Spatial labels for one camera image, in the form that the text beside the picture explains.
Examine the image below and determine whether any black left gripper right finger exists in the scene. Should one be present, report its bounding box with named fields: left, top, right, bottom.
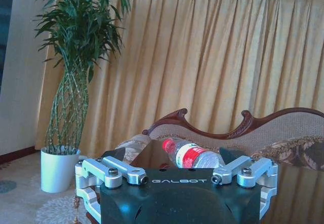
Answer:
left=212, top=147, right=278, bottom=220

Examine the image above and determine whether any brown patterned cushion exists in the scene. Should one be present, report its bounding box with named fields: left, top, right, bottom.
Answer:
left=250, top=135, right=324, bottom=171

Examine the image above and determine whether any dark framed wall picture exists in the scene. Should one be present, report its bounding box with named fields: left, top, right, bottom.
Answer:
left=0, top=0, right=15, bottom=97

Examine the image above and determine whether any patterned floor rug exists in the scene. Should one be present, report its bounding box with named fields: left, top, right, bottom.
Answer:
left=0, top=151, right=102, bottom=224

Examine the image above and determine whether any clear plastic bottle red label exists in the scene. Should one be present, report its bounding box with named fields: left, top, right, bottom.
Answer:
left=162, top=138, right=226, bottom=169

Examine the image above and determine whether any tall green bamboo plant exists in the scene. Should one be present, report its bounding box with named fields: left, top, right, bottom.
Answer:
left=23, top=0, right=142, bottom=156

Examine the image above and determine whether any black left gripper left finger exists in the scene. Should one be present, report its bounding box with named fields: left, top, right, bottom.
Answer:
left=74, top=148, right=149, bottom=222

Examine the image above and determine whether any carved wooden frame sofa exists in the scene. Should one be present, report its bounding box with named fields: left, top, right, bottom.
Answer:
left=115, top=107, right=324, bottom=171

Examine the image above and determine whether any yellow pleated curtain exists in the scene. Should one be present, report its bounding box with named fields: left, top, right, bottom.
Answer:
left=34, top=0, right=324, bottom=152

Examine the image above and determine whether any beige floral cushion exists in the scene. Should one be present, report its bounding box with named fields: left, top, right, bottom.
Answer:
left=115, top=133, right=152, bottom=165

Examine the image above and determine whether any white plant pot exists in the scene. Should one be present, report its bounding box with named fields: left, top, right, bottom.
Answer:
left=40, top=145, right=82, bottom=194

